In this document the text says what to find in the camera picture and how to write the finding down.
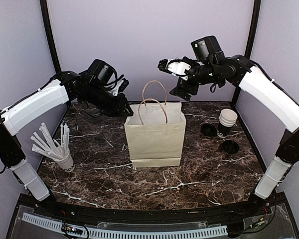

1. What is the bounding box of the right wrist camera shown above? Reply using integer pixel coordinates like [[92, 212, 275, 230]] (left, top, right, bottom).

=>
[[157, 59, 191, 78]]

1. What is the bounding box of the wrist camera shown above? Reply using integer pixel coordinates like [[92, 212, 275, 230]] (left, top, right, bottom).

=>
[[157, 59, 191, 78], [105, 78, 129, 97]]

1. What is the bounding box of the stack of black coffee lids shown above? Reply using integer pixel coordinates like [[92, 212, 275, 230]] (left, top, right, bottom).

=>
[[222, 140, 240, 154]]

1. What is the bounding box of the cream paper bag with handles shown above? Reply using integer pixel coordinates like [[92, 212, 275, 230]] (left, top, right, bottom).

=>
[[124, 92, 186, 168]]

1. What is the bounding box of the grey slotted cable duct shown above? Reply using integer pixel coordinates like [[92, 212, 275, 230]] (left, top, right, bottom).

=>
[[21, 213, 228, 239]]

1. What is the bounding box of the black corner post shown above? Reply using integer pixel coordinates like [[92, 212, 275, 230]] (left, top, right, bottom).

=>
[[231, 0, 261, 108], [39, 0, 61, 73]]

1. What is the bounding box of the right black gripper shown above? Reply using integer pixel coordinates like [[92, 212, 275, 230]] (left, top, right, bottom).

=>
[[170, 56, 219, 101]]

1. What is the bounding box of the stack of white paper cups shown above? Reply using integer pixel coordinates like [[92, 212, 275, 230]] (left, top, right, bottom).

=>
[[217, 109, 238, 138]]

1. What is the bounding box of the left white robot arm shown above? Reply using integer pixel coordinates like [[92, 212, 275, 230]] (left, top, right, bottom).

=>
[[0, 59, 133, 217]]

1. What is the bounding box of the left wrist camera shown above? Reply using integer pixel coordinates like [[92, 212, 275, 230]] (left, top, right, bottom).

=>
[[105, 78, 129, 97]]

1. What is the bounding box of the right black corner post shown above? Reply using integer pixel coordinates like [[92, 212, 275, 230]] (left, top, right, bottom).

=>
[[231, 0, 261, 108]]

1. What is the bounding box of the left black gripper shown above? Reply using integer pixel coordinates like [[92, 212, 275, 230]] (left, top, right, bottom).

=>
[[80, 83, 134, 117]]

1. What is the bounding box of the black front frame rail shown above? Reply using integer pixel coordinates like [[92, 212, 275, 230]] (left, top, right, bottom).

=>
[[14, 191, 285, 225]]

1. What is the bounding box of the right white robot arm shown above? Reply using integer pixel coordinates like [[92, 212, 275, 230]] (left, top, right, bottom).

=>
[[159, 36, 299, 216]]

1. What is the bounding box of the left black corner post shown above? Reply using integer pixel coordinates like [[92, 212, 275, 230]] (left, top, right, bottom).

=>
[[39, 0, 61, 73]]

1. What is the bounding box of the loose black coffee lid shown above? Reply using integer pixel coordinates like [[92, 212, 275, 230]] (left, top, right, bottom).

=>
[[200, 123, 217, 137]]

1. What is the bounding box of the white cup holding straws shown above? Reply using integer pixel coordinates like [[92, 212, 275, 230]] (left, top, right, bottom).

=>
[[56, 152, 75, 173]]

